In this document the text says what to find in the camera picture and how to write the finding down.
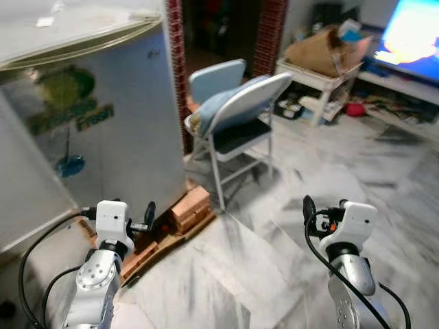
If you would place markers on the small blue box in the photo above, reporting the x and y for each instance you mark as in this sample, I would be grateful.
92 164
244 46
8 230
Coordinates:
351 31

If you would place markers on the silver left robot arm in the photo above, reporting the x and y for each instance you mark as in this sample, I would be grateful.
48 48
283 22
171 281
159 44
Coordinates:
96 281

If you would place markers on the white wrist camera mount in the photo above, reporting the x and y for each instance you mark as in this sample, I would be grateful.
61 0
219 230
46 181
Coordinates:
357 223
111 219

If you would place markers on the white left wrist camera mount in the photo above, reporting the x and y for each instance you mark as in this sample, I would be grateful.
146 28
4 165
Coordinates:
111 219

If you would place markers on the blue pillow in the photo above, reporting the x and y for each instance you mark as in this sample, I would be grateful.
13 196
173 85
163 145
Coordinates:
212 106

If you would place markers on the green Fresh sticker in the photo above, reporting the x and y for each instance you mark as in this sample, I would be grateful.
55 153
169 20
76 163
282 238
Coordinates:
65 89

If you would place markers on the white storage rack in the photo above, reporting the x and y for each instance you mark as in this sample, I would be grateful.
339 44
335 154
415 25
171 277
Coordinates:
322 79

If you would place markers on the red bowl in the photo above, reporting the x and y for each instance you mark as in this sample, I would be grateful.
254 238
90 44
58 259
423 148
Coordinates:
355 109

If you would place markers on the blue round sticker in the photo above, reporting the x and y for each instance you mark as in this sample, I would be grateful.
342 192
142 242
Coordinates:
71 166

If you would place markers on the white folding chair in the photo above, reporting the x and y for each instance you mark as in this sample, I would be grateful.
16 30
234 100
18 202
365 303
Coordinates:
240 137

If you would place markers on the white television stand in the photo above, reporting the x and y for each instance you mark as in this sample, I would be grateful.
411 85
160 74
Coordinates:
405 86

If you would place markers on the silver fridge door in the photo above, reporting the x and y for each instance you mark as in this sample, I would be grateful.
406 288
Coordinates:
137 110

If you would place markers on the brown bag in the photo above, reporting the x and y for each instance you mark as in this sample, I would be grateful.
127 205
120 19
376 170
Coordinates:
315 51

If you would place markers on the silver fridge body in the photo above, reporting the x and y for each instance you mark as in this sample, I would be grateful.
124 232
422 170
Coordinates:
82 27

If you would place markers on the flat screen television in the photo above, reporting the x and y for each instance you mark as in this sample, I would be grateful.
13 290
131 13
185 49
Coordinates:
411 38

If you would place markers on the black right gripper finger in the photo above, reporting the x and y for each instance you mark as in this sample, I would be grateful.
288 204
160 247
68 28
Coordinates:
309 209

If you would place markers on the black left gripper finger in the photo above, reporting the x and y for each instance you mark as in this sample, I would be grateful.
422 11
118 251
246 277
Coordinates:
150 214

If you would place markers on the brown cardboard sheet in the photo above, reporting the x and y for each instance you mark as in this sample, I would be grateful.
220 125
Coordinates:
171 240

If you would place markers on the small white paper slip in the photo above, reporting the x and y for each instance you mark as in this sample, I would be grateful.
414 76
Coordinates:
44 22

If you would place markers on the red brick stack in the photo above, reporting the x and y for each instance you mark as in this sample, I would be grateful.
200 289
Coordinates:
140 253
192 205

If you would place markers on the black basket with items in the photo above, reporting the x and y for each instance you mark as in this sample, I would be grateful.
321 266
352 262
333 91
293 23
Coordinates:
295 106

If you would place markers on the light blue chair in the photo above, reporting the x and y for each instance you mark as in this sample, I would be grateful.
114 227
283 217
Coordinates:
216 75

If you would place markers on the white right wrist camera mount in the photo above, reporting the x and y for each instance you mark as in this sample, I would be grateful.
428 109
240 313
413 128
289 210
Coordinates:
357 223

